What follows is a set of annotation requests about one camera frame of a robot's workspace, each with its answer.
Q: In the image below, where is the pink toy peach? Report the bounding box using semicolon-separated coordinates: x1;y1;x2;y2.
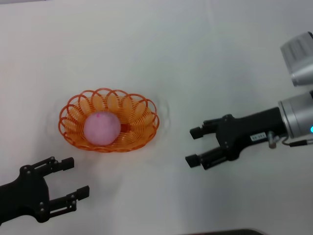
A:
84;112;121;145

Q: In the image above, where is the orange plastic wire basket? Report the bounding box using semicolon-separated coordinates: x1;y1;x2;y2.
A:
58;87;160;153

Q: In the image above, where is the dark robot torso edge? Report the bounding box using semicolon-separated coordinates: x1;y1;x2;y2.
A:
188;229;265;235

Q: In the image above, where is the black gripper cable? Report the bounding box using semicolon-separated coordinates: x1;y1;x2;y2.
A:
278;138;313;148

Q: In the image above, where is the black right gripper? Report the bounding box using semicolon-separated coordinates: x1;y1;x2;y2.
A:
185;107;286;171

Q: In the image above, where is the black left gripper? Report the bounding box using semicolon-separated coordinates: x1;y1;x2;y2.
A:
0;156;90;226

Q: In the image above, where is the silver connector plug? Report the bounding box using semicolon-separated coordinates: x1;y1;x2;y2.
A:
268;131;280;149

